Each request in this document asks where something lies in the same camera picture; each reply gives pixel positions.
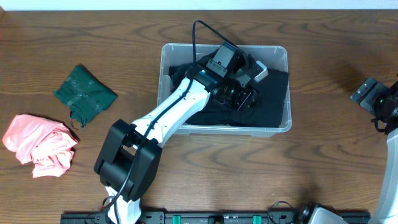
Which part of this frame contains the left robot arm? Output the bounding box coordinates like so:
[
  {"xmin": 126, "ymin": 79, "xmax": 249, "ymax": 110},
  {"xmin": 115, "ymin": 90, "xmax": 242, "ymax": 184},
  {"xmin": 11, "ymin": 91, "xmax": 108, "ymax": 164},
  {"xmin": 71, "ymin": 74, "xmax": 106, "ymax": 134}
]
[{"xmin": 94, "ymin": 42, "xmax": 269, "ymax": 223}]

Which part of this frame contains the dark green garment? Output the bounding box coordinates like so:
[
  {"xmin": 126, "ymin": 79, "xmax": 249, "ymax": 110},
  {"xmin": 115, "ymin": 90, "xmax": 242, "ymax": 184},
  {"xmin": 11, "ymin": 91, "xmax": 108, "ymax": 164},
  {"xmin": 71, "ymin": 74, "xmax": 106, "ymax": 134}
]
[{"xmin": 54, "ymin": 64, "xmax": 118, "ymax": 128}]

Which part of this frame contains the clear plastic storage bin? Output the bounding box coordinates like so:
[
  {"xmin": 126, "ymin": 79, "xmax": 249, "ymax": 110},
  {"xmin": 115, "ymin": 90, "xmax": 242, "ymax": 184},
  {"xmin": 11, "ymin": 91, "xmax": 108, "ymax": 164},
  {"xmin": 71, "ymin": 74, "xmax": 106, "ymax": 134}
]
[{"xmin": 157, "ymin": 43, "xmax": 292, "ymax": 137}]

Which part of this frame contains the black garment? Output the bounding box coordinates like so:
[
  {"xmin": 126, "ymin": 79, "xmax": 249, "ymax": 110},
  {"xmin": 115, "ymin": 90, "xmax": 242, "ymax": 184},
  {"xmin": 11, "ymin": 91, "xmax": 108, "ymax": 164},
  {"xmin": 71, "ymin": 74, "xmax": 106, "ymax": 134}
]
[
  {"xmin": 228, "ymin": 69, "xmax": 289, "ymax": 128},
  {"xmin": 187, "ymin": 51, "xmax": 235, "ymax": 126}
]

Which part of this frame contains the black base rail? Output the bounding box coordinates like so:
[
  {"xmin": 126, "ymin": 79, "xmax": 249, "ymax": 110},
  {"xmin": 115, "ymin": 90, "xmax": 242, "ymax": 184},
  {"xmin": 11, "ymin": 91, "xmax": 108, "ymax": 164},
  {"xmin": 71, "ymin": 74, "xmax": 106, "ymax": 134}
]
[{"xmin": 60, "ymin": 210, "xmax": 371, "ymax": 224}]

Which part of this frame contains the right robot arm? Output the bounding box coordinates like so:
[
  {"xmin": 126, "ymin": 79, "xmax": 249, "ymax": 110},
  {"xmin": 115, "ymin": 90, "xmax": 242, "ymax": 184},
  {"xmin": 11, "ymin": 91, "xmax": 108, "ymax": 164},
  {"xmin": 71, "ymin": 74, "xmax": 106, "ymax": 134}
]
[{"xmin": 350, "ymin": 78, "xmax": 397, "ymax": 224}]

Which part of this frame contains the dark teal garment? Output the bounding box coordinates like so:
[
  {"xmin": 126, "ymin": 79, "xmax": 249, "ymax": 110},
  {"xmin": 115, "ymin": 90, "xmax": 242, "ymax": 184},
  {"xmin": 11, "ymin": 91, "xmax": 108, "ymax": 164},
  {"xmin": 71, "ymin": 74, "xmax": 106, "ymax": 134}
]
[{"xmin": 169, "ymin": 63, "xmax": 193, "ymax": 93}]

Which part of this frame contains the pink garment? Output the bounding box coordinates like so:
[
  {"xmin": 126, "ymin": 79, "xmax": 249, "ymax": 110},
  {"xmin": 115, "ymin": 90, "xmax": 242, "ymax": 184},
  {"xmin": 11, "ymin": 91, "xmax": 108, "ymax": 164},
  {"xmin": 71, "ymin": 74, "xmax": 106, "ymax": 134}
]
[{"xmin": 2, "ymin": 114, "xmax": 78, "ymax": 178}]

